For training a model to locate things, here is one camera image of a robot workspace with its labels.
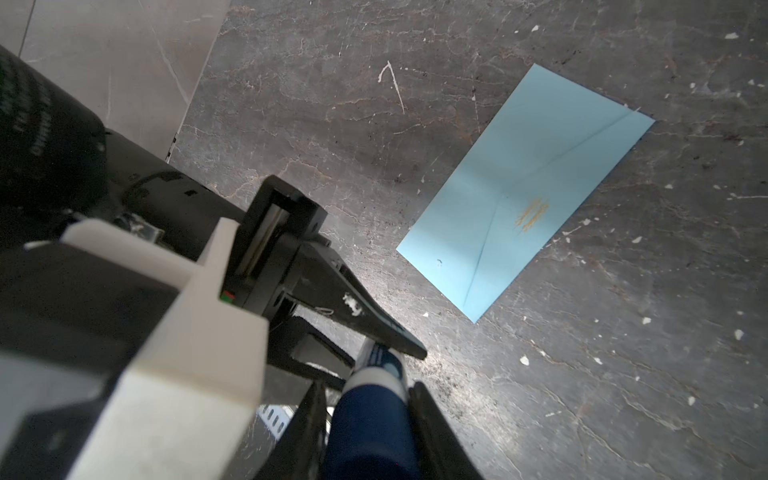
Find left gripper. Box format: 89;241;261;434
225;175;427;392

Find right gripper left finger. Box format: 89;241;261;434
255;381;327;480

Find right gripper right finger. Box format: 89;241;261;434
409;382;483;480

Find dark blue glue cap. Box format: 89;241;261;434
320;385;422;479

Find glue stick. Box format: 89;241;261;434
343;339;408;402

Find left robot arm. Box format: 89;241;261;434
1;50;427;390

